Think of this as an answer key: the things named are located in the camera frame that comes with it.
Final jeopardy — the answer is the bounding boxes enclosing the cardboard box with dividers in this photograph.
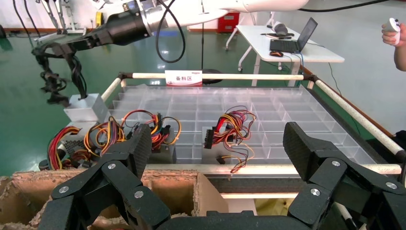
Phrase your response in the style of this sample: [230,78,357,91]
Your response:
[0,170,230,230]

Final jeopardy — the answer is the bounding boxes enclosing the white office table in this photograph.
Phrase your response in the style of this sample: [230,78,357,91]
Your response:
[226,24,345,88]

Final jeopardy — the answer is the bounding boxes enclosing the person's bare forearm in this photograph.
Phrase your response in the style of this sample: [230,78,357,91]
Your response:
[393,44,406,72]

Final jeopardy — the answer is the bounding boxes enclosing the red white label sign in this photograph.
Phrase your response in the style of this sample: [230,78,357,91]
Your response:
[164,70,203,88]

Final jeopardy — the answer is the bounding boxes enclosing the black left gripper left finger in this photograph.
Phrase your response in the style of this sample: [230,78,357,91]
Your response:
[37,124,172,230]

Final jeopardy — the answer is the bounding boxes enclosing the power supply with coloured cables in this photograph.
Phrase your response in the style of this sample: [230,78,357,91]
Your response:
[122,109,182,164]
[202,105,258,174]

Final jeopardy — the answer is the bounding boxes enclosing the hanging black cables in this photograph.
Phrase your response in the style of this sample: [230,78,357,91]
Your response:
[12,0,36,48]

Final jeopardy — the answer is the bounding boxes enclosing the laptop power cables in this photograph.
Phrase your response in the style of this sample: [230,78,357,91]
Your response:
[283,52,342,96]

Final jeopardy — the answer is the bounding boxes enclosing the red cabinet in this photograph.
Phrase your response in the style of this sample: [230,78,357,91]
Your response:
[217,12,241,35]

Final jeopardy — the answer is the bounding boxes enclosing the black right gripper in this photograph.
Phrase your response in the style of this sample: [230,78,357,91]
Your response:
[65,9,150,54]

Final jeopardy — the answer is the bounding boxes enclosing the white metal stand frame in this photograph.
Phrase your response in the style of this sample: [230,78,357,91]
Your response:
[34,0,87,36]

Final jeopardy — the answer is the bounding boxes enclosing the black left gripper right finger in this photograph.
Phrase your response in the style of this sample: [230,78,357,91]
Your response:
[282,122,406,230]

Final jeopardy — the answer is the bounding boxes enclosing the black pole stand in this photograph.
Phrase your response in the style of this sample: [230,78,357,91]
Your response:
[201,22,225,85]

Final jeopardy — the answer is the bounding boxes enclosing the black laptop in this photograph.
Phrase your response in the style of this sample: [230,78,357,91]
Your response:
[270,17,319,54]

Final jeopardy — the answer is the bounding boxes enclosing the power supply with red cables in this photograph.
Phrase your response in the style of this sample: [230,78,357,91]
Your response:
[39,122,86,172]

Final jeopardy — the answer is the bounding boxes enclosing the person's bare hand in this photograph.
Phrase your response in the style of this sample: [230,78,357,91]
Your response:
[382,23,406,48]

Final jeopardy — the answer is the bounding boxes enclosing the power supply with black cables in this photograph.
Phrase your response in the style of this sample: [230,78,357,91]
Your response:
[32,42,111,124]

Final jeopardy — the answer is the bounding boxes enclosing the clear acrylic divider tray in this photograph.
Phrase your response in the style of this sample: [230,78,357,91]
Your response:
[109,85,379,166]

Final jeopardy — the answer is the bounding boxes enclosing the white handheld controller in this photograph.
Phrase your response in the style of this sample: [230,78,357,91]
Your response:
[385,17,402,45]

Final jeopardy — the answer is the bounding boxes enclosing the power supply with orange cables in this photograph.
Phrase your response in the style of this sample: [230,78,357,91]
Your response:
[83,115,128,158]

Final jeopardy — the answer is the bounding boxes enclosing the long black arm cable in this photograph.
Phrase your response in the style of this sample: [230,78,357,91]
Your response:
[155,0,381,63]

